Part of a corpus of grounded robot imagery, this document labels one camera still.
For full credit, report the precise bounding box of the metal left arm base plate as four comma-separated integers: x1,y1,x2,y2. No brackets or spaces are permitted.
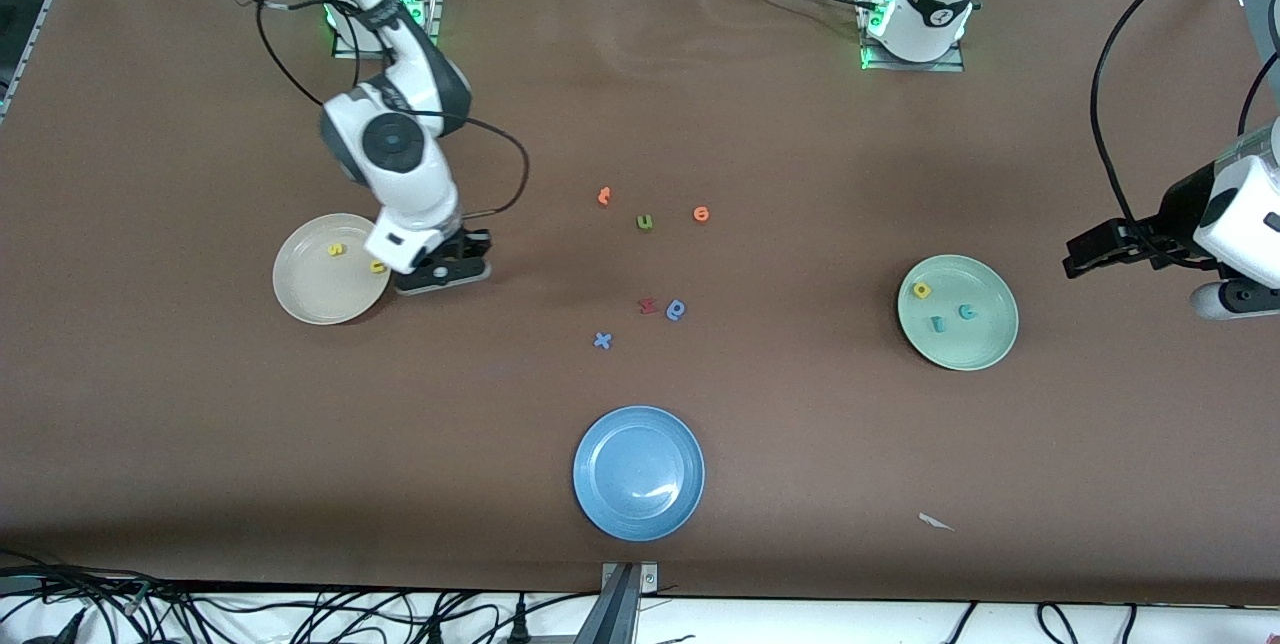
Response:
858,0,966,73

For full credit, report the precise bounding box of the beige round plate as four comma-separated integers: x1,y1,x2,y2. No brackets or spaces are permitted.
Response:
272,213,393,326

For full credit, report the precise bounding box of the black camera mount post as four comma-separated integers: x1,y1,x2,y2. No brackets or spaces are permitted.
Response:
575,566,641,644

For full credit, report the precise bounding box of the silver metal edge bracket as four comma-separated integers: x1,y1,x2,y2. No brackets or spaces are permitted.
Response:
600,562,659,597

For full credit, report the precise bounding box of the thick grey floor cable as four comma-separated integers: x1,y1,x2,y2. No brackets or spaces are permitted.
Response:
0,569,151,597

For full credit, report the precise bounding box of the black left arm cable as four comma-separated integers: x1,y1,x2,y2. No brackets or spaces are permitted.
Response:
1090,0,1280,270

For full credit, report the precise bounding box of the brown table cover sheet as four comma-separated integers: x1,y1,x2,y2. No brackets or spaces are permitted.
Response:
0,0,1280,607

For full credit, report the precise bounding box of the blue round plate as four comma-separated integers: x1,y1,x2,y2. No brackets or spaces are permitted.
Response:
573,406,706,542

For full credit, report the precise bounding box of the green round plate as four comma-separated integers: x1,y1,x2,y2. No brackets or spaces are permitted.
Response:
897,254,1020,371

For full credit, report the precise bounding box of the black floor cable loop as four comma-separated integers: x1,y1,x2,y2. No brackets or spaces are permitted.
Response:
1035,602,1083,644

